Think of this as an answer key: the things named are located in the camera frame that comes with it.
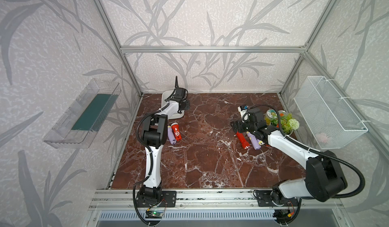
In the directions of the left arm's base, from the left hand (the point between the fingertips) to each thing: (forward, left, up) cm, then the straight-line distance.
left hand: (186, 104), depth 107 cm
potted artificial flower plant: (-24, -59, +12) cm, 65 cm away
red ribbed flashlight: (-30, -38, -2) cm, 48 cm away
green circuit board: (-64, +10, -6) cm, 65 cm away
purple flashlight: (-25, +8, -3) cm, 26 cm away
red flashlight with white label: (-22, +5, -3) cm, 22 cm away
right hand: (-19, -32, +8) cm, 38 cm away
